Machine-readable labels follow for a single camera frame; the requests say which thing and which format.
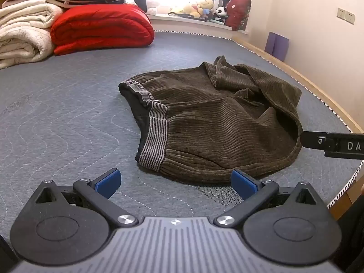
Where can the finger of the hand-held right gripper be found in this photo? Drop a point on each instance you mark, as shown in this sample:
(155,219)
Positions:
(312,140)

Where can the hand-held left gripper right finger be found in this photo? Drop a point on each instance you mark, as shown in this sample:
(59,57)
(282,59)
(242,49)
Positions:
(242,184)

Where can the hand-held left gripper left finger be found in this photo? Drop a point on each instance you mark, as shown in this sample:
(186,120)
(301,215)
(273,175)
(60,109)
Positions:
(109,181)

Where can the person's dark clothing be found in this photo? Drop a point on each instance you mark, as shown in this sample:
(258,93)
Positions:
(352,239)

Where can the purple foam mat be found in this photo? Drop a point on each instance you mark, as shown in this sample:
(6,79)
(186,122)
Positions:
(277,45)

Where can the red cushion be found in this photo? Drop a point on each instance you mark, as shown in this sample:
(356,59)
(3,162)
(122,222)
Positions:
(238,12)

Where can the red folded quilt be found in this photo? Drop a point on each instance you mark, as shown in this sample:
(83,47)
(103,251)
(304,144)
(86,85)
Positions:
(102,25)

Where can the panda plush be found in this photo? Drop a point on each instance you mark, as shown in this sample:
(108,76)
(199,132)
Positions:
(220,13)

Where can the white fleece blanket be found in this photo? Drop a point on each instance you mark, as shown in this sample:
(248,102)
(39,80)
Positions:
(22,45)

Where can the white window sill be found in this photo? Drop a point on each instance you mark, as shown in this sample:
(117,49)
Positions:
(193,24)

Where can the yellow bear plush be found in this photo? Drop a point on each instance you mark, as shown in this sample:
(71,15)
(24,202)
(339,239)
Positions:
(199,5)

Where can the white round plush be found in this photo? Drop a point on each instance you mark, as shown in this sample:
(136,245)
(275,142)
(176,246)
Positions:
(152,8)

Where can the cream folded blanket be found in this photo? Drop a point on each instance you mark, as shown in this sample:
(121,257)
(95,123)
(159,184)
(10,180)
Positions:
(28,12)

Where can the wooden bed frame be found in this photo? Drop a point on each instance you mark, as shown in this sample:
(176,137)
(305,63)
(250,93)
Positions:
(321,89)

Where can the wall socket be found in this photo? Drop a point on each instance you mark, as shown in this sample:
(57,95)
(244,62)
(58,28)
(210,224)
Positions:
(350,17)
(341,12)

